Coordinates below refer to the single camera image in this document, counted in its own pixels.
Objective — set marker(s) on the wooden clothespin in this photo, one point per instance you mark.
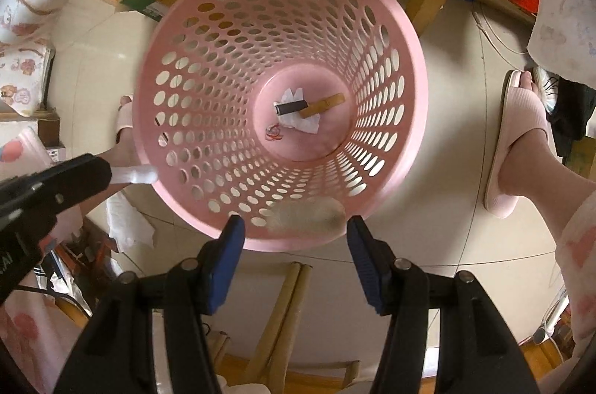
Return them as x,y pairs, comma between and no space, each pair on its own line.
326,104

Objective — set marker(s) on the green cardboard box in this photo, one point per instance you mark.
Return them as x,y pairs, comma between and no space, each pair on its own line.
139,5

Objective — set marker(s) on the white crumpled paper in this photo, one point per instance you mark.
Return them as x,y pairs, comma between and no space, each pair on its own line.
130,226

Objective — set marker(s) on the wooden stool legs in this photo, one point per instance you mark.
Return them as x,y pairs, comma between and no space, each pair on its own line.
284,305

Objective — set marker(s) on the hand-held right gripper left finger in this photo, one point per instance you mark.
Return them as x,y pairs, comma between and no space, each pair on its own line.
226,268

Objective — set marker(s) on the pink slipper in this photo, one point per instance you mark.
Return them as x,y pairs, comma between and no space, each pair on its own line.
125,124
503,170

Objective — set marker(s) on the person's right leg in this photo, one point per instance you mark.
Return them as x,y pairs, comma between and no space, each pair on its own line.
531,170

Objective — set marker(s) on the black cylinder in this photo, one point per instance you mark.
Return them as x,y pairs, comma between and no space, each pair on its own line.
288,107

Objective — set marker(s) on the pink right slipper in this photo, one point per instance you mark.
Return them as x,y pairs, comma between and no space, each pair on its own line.
503,170

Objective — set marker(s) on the pink perforated plastic basket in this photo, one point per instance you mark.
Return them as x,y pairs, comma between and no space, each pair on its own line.
209,49

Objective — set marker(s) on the white black sneaker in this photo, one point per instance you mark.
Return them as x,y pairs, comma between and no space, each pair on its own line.
547,89

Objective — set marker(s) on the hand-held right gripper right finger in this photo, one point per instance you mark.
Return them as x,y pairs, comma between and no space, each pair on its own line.
368,273

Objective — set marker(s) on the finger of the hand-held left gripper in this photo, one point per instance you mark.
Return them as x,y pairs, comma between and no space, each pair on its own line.
79,177

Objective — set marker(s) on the white plastic tube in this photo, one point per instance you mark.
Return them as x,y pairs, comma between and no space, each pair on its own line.
135,175

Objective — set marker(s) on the large white tissue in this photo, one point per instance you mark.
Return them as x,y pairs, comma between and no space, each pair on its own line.
302,124

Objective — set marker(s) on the black cloth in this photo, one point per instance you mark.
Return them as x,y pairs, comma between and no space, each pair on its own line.
575,114

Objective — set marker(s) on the pink printed pajamas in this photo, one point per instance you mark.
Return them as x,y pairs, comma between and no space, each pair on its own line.
577,254

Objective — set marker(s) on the pink left slipper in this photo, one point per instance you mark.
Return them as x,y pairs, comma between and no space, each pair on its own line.
125,124

